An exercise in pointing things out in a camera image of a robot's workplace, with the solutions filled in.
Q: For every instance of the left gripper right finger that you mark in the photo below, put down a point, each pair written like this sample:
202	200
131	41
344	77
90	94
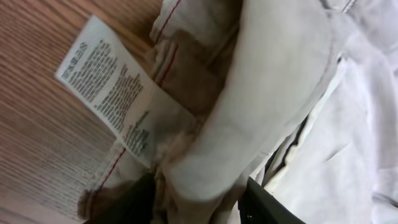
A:
257	206

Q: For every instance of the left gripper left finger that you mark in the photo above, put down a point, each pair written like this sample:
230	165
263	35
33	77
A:
133	207

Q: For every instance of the beige khaki shorts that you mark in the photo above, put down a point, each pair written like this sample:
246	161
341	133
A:
301	96

